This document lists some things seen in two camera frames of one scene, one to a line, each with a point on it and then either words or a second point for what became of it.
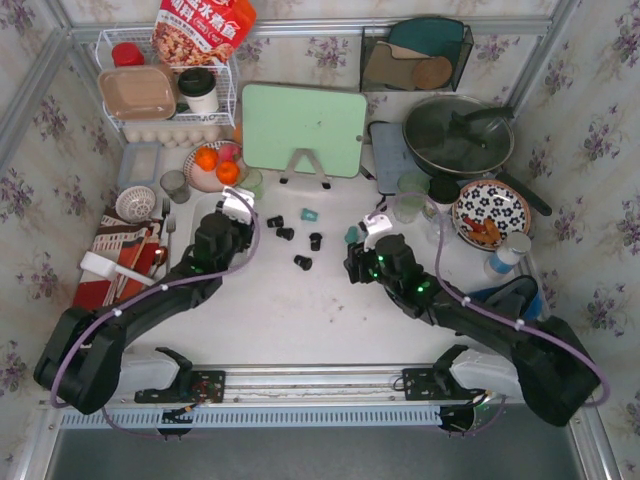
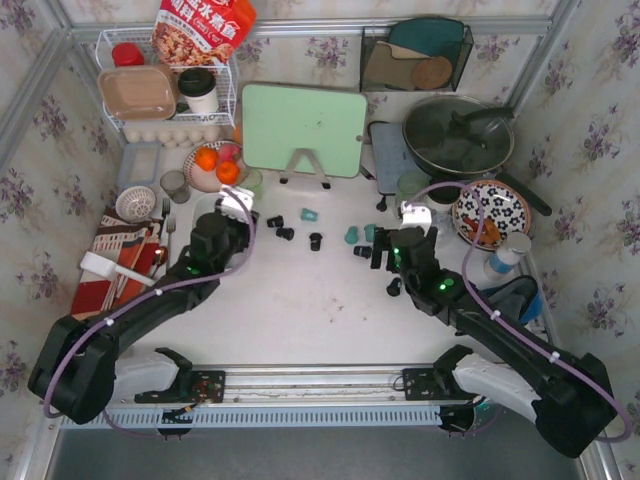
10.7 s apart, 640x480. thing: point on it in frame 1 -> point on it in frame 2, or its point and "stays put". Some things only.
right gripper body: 355,260 -> 379,249
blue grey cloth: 519,296 stays put
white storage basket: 206,203 stays put
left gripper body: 245,232 stays put
